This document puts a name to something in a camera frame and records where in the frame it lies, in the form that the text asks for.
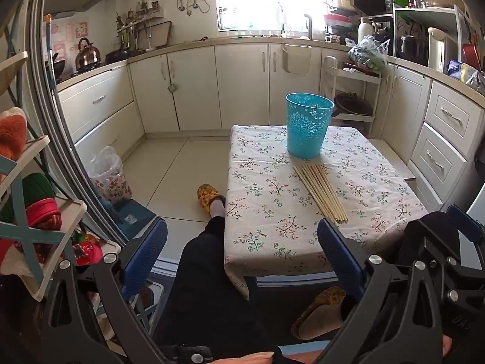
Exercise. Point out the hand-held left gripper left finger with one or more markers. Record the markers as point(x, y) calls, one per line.
point(146, 254)

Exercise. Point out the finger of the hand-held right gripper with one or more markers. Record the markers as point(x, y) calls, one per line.
point(468, 225)
point(432, 239)

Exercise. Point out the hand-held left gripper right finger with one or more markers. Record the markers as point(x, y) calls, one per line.
point(339, 258)

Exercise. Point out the bundle of wooden chopsticks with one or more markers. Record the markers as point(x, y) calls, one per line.
point(322, 191)

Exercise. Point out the blue plastic basket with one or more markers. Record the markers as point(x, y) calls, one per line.
point(307, 129)

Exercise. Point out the person's right hand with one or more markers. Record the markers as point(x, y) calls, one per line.
point(448, 350)

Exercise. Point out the person's left hand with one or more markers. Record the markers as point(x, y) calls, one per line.
point(250, 359)

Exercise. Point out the teal box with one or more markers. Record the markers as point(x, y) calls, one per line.
point(132, 214)

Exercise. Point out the yellow patterned slipper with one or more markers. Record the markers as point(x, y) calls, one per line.
point(207, 195)
point(322, 311)

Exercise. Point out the red floral cloth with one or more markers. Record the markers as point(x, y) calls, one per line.
point(88, 250)

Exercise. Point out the person's leg in black trousers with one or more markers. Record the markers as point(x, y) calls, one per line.
point(212, 292)

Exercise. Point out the floral bin with plastic bag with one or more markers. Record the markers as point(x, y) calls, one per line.
point(111, 182)

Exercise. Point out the red knitted item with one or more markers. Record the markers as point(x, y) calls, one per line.
point(45, 214)

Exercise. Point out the cream corner cabinet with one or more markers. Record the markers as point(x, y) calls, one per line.
point(439, 121)

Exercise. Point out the white and teal shelf rack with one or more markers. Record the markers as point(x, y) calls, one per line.
point(22, 235)

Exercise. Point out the green knitted item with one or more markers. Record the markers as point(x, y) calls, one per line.
point(38, 187)

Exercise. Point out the black frying pan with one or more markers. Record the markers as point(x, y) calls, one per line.
point(352, 104)

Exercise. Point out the blue package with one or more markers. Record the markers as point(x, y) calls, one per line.
point(457, 69)

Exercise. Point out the cream drawer cabinet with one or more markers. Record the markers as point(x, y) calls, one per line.
point(98, 102)

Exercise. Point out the white rolling cart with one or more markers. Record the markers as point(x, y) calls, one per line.
point(356, 79)

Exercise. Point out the white electric water boiler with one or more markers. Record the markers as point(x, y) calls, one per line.
point(441, 49)

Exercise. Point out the orange plush item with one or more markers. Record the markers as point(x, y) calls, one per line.
point(11, 132)

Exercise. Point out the black steel pot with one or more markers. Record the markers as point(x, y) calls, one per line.
point(411, 47)

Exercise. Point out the cream base cabinet with doors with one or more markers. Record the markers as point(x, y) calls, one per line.
point(235, 87)

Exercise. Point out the bag of green vegetables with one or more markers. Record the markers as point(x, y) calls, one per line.
point(367, 55)

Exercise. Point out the black cooking pot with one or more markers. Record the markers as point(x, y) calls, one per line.
point(116, 55)

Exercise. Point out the white hanging door bin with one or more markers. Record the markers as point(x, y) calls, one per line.
point(296, 58)

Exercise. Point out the metal kettle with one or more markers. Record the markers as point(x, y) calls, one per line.
point(88, 55)

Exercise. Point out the black wok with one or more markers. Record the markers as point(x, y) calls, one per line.
point(57, 66)

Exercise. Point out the white shelf unit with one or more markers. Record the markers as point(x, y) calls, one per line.
point(432, 17)

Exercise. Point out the white thermos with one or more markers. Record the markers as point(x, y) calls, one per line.
point(365, 32)

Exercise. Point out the white mug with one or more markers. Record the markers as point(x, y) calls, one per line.
point(332, 39)

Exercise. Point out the dark cutting board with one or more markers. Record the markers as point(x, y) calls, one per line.
point(161, 34)

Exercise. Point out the black faucet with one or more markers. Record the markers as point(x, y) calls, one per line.
point(309, 26)

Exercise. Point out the red bowl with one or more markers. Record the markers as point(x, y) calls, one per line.
point(339, 19)

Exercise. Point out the chrome faucet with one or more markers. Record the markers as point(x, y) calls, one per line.
point(282, 19)

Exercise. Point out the white lidded pot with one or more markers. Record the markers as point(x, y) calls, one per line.
point(340, 2)

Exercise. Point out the kitchen window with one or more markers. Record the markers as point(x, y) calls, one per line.
point(269, 0)

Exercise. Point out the metal sliding door frame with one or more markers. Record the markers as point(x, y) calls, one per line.
point(57, 121)

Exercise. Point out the pink wall stickers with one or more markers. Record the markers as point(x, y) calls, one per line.
point(72, 34)

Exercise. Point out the wall utensil rack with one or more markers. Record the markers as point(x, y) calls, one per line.
point(140, 15)

